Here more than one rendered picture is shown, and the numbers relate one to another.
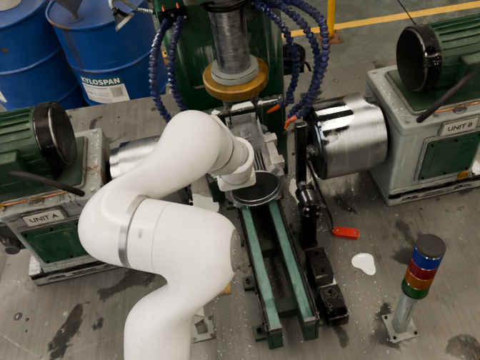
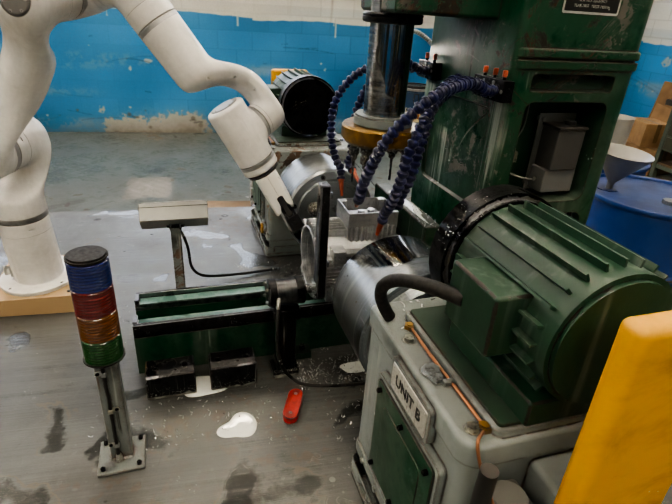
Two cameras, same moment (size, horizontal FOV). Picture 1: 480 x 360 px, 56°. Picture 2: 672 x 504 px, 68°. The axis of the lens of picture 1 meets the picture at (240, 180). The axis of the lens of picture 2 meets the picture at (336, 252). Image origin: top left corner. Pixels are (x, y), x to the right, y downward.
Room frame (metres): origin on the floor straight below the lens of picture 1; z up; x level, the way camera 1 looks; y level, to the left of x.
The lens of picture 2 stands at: (0.66, -1.10, 1.57)
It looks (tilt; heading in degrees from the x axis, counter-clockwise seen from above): 26 degrees down; 75
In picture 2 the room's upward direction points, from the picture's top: 4 degrees clockwise
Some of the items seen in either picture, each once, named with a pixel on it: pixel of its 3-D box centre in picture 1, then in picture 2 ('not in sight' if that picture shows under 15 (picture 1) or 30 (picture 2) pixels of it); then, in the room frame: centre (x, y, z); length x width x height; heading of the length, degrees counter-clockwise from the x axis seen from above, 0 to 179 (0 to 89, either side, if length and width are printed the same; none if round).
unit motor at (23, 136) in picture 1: (30, 183); (287, 135); (0.92, 0.59, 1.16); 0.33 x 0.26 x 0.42; 94
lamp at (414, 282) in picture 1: (420, 273); (98, 321); (0.47, -0.37, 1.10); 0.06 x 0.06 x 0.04
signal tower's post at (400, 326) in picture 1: (413, 291); (106, 365); (0.47, -0.37, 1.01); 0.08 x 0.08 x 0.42; 4
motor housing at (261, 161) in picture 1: (250, 166); (347, 255); (0.97, -0.04, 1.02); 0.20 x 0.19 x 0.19; 2
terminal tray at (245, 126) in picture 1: (245, 136); (366, 218); (1.01, -0.04, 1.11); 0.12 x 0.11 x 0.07; 2
